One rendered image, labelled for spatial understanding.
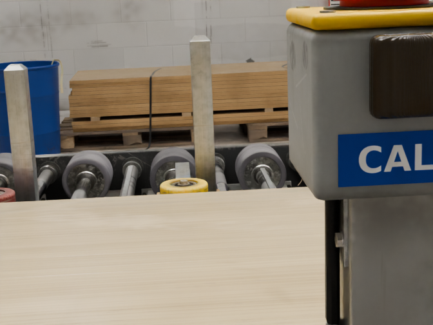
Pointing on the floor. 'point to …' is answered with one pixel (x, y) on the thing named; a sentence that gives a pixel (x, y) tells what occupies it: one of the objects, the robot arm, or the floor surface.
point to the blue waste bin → (37, 106)
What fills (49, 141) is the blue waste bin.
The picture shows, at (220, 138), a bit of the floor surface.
